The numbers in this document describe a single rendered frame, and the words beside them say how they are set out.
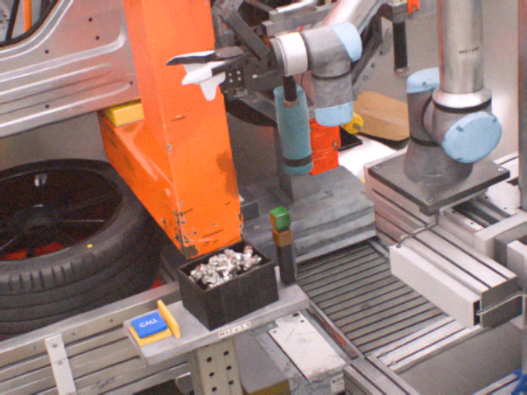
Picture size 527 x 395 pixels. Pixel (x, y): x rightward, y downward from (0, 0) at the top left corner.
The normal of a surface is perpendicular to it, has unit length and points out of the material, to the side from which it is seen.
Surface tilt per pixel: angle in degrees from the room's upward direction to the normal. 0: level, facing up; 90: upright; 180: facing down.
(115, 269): 90
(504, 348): 0
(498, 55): 0
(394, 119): 1
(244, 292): 90
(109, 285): 90
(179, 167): 90
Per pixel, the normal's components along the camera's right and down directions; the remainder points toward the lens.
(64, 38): 0.42, 0.41
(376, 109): -0.09, -0.86
